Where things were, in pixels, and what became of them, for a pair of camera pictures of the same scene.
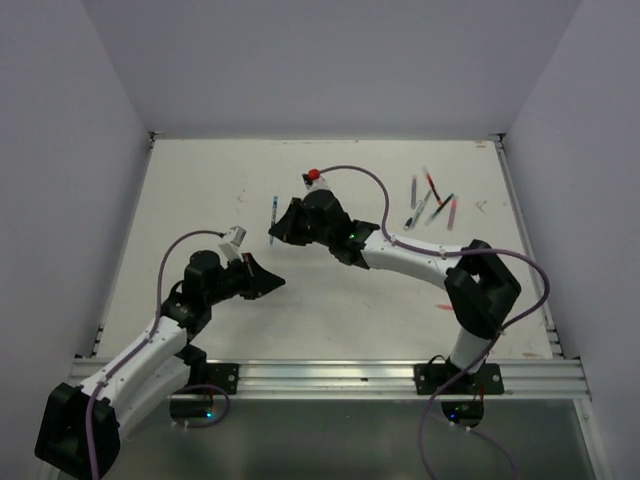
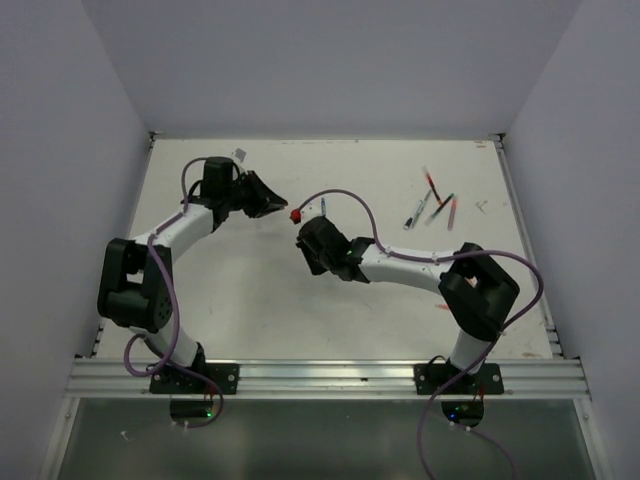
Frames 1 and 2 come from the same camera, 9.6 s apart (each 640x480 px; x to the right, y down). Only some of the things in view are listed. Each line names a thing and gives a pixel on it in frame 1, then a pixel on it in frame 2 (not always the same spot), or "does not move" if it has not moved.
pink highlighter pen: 453,208 does not move
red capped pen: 433,186 does not move
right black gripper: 286,227 to 314,265
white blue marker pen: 417,211 does not move
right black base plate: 429,378 does not move
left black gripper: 258,280 to 269,201
